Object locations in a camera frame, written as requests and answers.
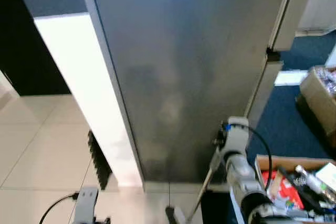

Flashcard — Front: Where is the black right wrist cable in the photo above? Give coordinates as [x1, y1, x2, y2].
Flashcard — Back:
[225, 123, 273, 192]

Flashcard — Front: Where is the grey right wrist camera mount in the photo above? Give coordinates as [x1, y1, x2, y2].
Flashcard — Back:
[220, 116, 251, 154]

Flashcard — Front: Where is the cardboard box with wooden slats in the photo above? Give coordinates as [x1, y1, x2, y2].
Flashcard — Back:
[299, 66, 336, 148]

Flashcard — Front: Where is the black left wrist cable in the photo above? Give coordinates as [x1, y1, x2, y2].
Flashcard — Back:
[39, 193, 79, 224]

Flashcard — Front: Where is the open cardboard box red label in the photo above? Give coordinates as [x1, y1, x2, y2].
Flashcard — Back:
[256, 154, 336, 223]

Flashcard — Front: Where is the white tape strip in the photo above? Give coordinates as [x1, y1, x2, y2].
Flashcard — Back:
[274, 70, 309, 86]

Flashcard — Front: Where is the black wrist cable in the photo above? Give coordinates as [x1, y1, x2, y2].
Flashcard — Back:
[225, 123, 273, 192]
[39, 193, 79, 224]

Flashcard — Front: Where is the clear plastic bottle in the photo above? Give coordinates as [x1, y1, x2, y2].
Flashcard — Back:
[295, 165, 329, 196]

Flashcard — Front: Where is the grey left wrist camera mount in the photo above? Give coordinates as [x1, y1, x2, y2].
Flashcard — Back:
[73, 187, 99, 224]

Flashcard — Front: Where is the white product box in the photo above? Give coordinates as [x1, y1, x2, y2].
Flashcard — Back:
[315, 162, 336, 185]

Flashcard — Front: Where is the grey kitchen counter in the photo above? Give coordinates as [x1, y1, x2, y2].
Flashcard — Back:
[297, 0, 336, 37]

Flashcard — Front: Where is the black ridged foam panel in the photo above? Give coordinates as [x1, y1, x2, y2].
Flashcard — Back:
[88, 130, 112, 190]

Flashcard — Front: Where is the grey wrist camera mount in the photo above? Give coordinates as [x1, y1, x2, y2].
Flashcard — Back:
[220, 116, 251, 154]
[73, 187, 99, 224]

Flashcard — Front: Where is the grey metal cabinet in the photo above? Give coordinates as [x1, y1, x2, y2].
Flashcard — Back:
[76, 0, 319, 184]

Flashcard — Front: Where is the red snack packet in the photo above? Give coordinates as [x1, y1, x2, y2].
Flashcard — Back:
[262, 170, 304, 209]

